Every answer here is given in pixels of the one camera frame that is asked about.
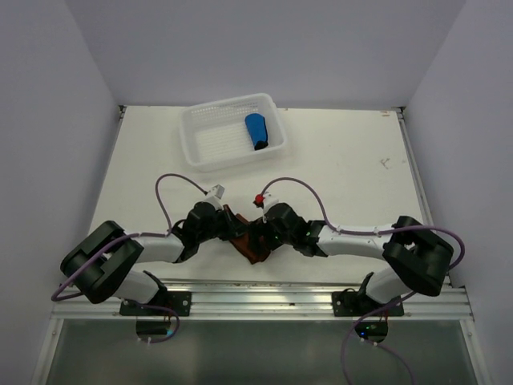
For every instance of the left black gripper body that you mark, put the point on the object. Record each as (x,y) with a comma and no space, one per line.
(221,226)

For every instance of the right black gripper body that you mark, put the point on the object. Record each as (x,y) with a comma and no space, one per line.
(272,239)

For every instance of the brown towel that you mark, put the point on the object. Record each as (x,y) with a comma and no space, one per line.
(248,237)

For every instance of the white plastic basket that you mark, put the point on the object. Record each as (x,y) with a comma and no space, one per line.
(214,136)

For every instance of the blue and grey towel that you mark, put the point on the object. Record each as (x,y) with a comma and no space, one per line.
(257,130)

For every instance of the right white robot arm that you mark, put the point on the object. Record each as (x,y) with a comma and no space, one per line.
(418,259)

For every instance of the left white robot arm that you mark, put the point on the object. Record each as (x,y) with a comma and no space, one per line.
(102,262)

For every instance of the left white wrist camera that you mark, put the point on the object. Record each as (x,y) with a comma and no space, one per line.
(215,194)

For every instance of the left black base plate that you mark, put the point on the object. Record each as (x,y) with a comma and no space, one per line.
(179,301)

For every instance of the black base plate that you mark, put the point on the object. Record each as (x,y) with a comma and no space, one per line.
(179,301)
(350,303)

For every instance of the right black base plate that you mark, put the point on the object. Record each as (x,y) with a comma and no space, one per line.
(350,303)

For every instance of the aluminium rail frame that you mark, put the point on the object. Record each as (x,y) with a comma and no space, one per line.
(371,150)

